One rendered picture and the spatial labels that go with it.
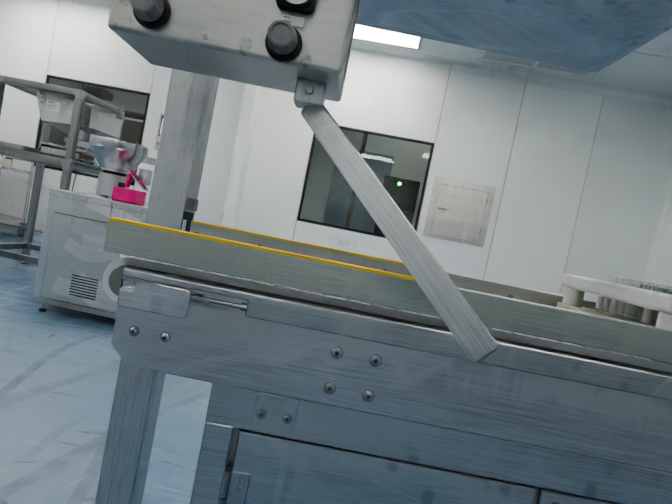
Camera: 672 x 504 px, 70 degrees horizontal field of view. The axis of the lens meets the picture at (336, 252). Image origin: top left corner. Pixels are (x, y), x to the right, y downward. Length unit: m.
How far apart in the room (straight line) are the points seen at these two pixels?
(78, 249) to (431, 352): 2.92
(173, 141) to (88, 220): 2.45
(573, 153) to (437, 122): 1.53
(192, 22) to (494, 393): 0.46
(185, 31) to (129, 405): 0.60
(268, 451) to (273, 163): 5.27
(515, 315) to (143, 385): 0.59
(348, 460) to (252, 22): 0.47
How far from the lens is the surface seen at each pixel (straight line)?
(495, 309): 0.51
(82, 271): 3.28
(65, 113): 4.40
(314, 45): 0.48
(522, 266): 5.82
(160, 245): 0.51
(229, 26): 0.49
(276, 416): 0.57
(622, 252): 6.19
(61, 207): 3.35
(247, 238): 0.76
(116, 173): 3.49
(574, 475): 0.65
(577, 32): 0.83
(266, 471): 0.61
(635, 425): 0.61
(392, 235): 0.42
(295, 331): 0.50
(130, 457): 0.92
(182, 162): 0.81
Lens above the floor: 0.87
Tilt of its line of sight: 3 degrees down
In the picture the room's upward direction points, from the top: 11 degrees clockwise
